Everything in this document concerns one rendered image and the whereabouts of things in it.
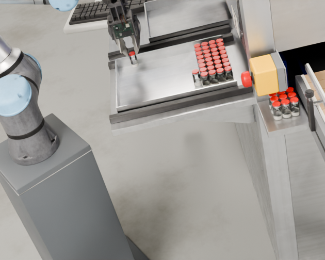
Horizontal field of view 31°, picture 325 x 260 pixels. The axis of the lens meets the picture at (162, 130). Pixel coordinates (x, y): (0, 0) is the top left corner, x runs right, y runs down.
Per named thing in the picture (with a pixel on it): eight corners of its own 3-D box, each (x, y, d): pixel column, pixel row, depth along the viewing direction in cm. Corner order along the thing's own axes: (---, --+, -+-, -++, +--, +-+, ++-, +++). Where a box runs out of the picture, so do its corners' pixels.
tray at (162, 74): (223, 44, 181) (222, 34, 179) (239, 91, 161) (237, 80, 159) (117, 68, 184) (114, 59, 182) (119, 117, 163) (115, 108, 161)
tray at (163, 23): (239, -12, 208) (237, -20, 205) (254, 23, 187) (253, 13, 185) (145, 11, 210) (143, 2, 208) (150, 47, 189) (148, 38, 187)
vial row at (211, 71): (210, 53, 178) (207, 41, 176) (218, 86, 164) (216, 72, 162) (202, 55, 179) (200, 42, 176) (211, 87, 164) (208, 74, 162)
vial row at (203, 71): (202, 55, 179) (200, 42, 176) (211, 87, 164) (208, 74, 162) (195, 57, 179) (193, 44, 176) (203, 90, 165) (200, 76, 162)
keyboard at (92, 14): (171, -6, 233) (169, -12, 232) (167, 11, 223) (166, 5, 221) (76, 8, 242) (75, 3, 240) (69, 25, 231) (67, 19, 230)
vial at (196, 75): (201, 81, 168) (198, 67, 165) (202, 85, 166) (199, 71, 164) (193, 82, 168) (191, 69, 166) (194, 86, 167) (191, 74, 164)
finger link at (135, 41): (136, 62, 172) (125, 36, 167) (135, 52, 177) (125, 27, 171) (146, 59, 172) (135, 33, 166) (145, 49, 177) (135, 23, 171)
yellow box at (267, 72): (279, 75, 149) (277, 51, 145) (287, 91, 143) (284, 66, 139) (250, 81, 149) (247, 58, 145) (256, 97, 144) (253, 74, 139)
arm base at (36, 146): (23, 173, 168) (11, 147, 162) (3, 150, 179) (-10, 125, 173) (68, 145, 174) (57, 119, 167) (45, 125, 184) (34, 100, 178)
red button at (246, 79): (255, 79, 147) (254, 66, 145) (259, 87, 144) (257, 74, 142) (241, 82, 147) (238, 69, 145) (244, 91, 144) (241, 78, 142)
